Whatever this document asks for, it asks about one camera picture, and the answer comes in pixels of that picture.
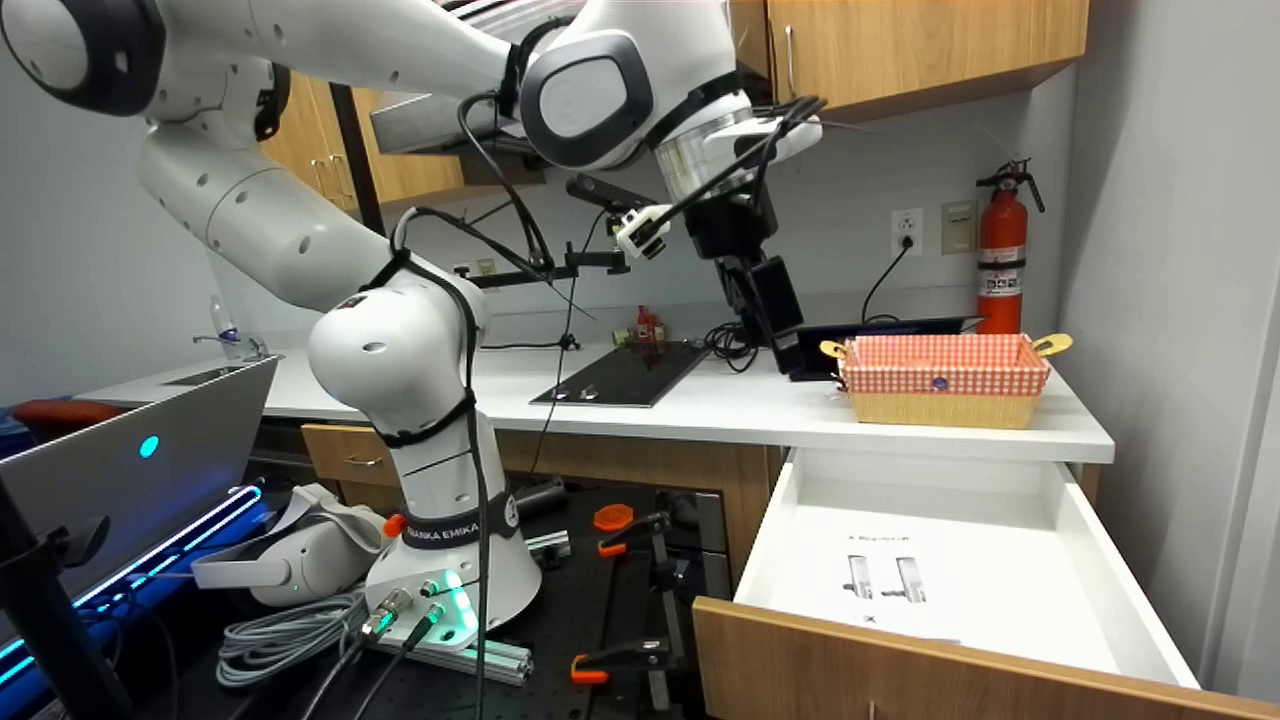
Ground blue lit case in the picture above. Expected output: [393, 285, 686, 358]
[0, 479, 276, 714]

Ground black flat device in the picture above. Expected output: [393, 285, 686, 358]
[778, 314, 976, 388]

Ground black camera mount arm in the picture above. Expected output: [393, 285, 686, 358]
[465, 173, 664, 354]

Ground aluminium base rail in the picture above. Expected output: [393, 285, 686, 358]
[378, 622, 535, 693]

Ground wooden wall cabinet with handle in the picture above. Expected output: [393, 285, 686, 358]
[729, 0, 1097, 121]

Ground red fire extinguisher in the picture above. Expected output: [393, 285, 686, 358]
[973, 156, 1052, 337]

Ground chrome faucet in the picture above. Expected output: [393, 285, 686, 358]
[191, 293, 271, 362]

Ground beige wall switch plate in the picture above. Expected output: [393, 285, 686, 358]
[938, 194, 979, 255]

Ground red checkered basket yellow handles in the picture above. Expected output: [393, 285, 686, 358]
[818, 328, 1076, 433]

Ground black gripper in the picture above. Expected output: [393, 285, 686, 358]
[681, 178, 809, 351]

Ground grey coiled cable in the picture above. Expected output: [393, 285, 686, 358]
[214, 592, 372, 693]

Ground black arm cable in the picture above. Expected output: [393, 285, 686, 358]
[384, 93, 591, 673]

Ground small red object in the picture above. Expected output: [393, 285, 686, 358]
[633, 303, 675, 351]

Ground white wall outlet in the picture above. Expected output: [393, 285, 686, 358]
[890, 205, 930, 264]

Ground wooden base cabinet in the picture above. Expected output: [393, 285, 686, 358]
[298, 421, 791, 592]

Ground white VR headset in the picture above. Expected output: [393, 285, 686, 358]
[191, 479, 404, 610]

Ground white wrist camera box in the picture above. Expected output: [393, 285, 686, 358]
[614, 194, 681, 264]

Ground grey laptop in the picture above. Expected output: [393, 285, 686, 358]
[0, 351, 286, 602]

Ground orange black bar clamp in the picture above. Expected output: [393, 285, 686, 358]
[563, 635, 696, 694]
[589, 497, 712, 564]

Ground black tripod stand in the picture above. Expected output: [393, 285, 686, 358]
[0, 484, 135, 720]

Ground wooden drawer white inside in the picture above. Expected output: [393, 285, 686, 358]
[687, 445, 1280, 720]

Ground printed paper sheet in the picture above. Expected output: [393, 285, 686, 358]
[798, 524, 973, 645]

